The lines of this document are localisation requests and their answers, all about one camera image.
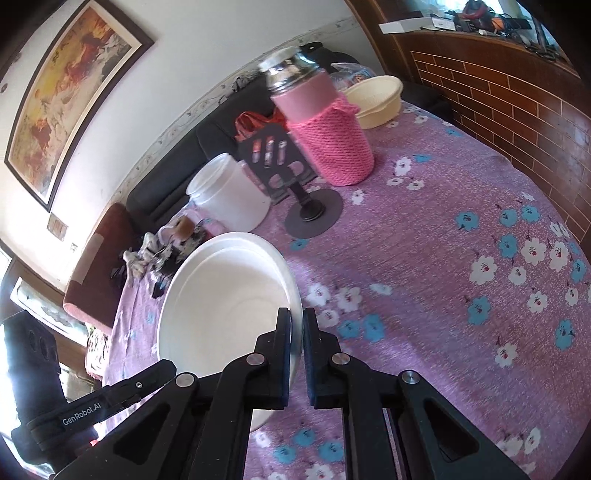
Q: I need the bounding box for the black sofa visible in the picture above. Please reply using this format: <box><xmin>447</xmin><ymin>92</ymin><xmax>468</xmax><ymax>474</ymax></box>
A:
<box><xmin>127</xmin><ymin>41</ymin><xmax>365</xmax><ymax>232</ymax></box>

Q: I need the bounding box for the framed wall painting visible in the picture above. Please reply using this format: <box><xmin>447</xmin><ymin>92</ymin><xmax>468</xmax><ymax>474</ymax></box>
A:
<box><xmin>4</xmin><ymin>0</ymin><xmax>155</xmax><ymax>212</ymax></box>

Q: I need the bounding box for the wall switch plate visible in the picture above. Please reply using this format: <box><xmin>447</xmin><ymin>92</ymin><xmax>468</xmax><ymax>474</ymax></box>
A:
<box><xmin>46</xmin><ymin>215</ymin><xmax>69</xmax><ymax>241</ymax></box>

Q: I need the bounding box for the white flat box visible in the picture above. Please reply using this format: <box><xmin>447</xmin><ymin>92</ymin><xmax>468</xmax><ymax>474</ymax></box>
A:
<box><xmin>379</xmin><ymin>17</ymin><xmax>455</xmax><ymax>34</ymax></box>

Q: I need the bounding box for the wide white foam bowl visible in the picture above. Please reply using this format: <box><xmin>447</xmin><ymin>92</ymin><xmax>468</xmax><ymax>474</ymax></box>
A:
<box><xmin>156</xmin><ymin>232</ymin><xmax>304</xmax><ymax>432</ymax></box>

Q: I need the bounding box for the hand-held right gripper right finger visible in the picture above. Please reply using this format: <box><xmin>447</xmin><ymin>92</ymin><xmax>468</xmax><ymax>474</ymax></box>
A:
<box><xmin>302</xmin><ymin>307</ymin><xmax>532</xmax><ymax>480</ymax></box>

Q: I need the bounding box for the black phone stand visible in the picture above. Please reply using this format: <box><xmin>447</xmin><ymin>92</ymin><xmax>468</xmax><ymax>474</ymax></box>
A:
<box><xmin>236</xmin><ymin>122</ymin><xmax>343</xmax><ymax>240</ymax></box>

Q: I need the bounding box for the white plastic jar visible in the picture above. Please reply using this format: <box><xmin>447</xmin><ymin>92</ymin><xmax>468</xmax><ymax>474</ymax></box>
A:
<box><xmin>186</xmin><ymin>153</ymin><xmax>272</xmax><ymax>233</ymax></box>

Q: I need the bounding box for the cream plastic bowl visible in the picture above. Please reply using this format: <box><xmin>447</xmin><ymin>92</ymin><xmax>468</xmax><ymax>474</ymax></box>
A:
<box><xmin>342</xmin><ymin>75</ymin><xmax>404</xmax><ymax>130</ymax></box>

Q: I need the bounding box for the purple floral tablecloth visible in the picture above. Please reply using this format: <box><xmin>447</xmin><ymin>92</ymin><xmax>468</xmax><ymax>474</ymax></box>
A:
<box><xmin>102</xmin><ymin>99</ymin><xmax>591</xmax><ymax>480</ymax></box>

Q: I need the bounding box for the brick-pattern wooden counter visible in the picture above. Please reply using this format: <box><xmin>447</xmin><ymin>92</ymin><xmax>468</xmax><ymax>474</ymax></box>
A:
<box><xmin>346</xmin><ymin>0</ymin><xmax>591</xmax><ymax>245</ymax></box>

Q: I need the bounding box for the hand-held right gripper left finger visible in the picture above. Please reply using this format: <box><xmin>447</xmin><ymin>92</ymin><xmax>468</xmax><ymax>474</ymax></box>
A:
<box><xmin>48</xmin><ymin>308</ymin><xmax>293</xmax><ymax>480</ymax></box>

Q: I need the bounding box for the brown chair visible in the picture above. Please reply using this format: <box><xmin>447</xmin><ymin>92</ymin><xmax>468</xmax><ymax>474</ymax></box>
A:
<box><xmin>63</xmin><ymin>203</ymin><xmax>139</xmax><ymax>333</ymax></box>

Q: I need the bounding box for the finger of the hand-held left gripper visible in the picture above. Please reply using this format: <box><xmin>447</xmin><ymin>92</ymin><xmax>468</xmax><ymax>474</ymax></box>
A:
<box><xmin>25</xmin><ymin>360</ymin><xmax>177</xmax><ymax>450</ymax></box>

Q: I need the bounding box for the red bag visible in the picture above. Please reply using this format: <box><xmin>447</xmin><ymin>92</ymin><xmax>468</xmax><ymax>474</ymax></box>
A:
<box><xmin>235</xmin><ymin>111</ymin><xmax>287</xmax><ymax>144</ymax></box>

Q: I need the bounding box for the glass jar with cartoon print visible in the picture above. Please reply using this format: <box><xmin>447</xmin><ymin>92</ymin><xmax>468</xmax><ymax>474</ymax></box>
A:
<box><xmin>330</xmin><ymin>62</ymin><xmax>375</xmax><ymax>90</ymax></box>

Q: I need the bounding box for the pink knit-sleeved bottle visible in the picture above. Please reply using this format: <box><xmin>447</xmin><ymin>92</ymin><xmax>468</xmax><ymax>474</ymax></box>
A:
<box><xmin>257</xmin><ymin>46</ymin><xmax>375</xmax><ymax>186</ymax></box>

